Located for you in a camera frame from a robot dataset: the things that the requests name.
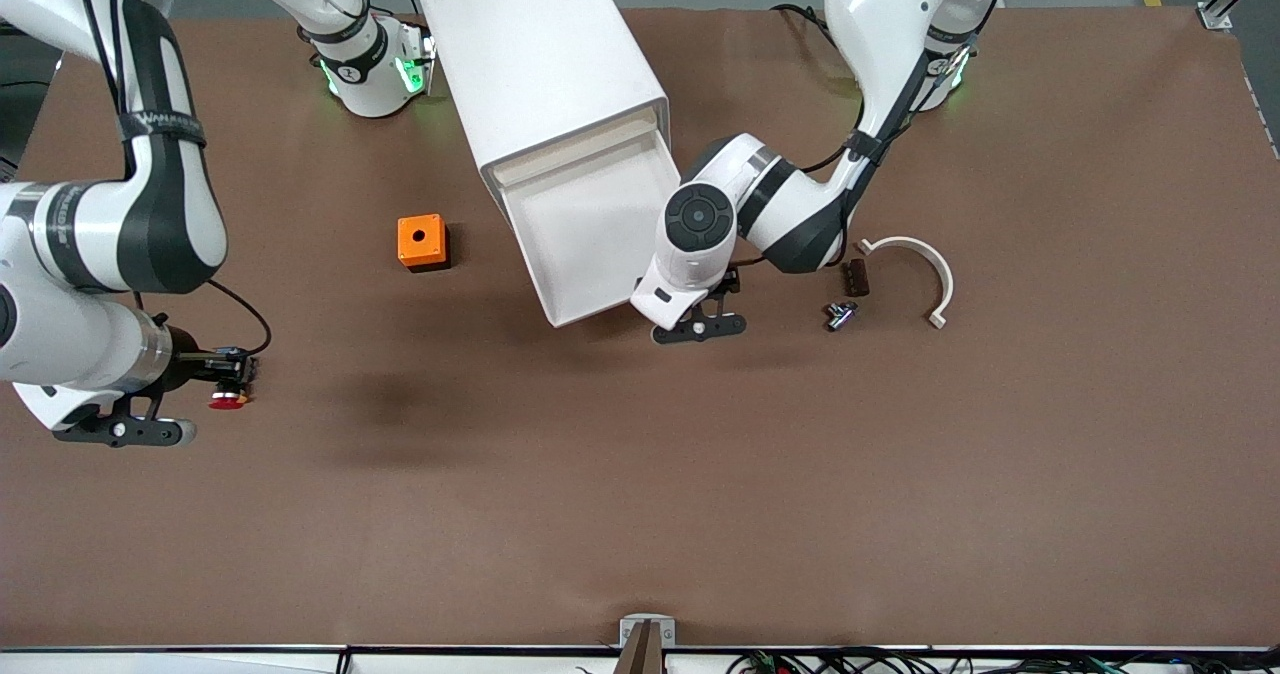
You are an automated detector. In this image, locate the red push button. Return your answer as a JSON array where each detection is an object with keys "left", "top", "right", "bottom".
[{"left": 208, "top": 354, "right": 259, "bottom": 412}]

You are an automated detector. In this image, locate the orange box with hole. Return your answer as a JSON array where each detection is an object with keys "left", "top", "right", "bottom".
[{"left": 397, "top": 214, "right": 451, "bottom": 273}]

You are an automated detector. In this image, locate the white curved plastic bracket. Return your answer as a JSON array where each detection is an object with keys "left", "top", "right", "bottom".
[{"left": 857, "top": 236, "right": 955, "bottom": 330}]

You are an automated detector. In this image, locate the grey metal mount bracket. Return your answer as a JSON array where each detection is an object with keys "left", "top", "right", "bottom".
[{"left": 619, "top": 615, "right": 676, "bottom": 649}]

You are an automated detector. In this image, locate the black arm base cable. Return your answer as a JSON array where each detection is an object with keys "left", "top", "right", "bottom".
[{"left": 770, "top": 2, "right": 839, "bottom": 43}]

